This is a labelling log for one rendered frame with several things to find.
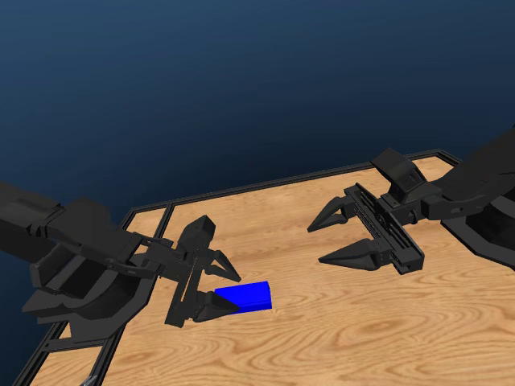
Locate blue hollow socket block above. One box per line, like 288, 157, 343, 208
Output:
214, 281, 274, 315

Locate black table frame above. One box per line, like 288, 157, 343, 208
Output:
11, 148, 464, 386

